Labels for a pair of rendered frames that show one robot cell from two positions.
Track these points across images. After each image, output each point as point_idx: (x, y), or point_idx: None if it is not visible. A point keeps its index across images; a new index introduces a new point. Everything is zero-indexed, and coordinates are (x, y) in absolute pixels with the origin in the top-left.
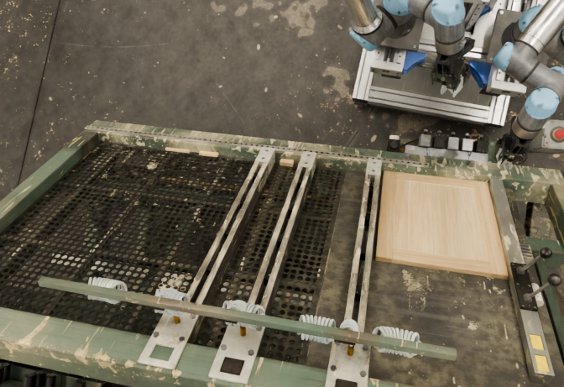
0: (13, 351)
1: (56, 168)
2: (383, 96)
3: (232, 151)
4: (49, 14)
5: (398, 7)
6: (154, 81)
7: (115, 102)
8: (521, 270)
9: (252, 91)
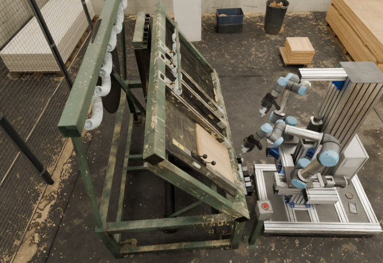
0: (155, 23)
1: (200, 55)
2: (259, 175)
3: (219, 104)
4: (249, 74)
5: (288, 120)
6: (236, 105)
7: (224, 96)
8: (204, 161)
9: (244, 136)
